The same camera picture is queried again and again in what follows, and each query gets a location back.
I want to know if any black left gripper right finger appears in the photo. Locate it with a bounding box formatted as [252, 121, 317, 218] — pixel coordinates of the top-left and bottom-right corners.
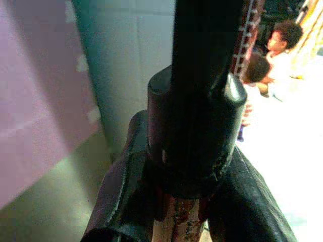
[201, 145, 299, 242]

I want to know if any dark-haired child bending down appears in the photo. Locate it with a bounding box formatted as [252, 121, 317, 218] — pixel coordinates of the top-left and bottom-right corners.
[237, 53, 276, 142]

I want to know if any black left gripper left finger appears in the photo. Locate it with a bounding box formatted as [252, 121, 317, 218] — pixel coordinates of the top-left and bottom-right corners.
[80, 110, 157, 242]

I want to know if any black broom handle with collar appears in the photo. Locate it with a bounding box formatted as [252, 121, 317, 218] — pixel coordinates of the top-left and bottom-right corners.
[141, 0, 253, 242]

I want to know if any pink flat panel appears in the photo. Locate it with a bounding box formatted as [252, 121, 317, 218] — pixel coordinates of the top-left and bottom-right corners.
[0, 0, 102, 210]

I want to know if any yellow wooden frame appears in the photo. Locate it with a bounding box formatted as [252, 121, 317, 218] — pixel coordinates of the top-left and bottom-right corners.
[290, 0, 323, 80]

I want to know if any red brick patterned post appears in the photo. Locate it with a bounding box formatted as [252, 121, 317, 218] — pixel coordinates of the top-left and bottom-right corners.
[230, 0, 266, 78]

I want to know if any curly-haired child in white shirt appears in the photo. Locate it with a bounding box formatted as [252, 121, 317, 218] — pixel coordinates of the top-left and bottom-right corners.
[266, 19, 304, 101]

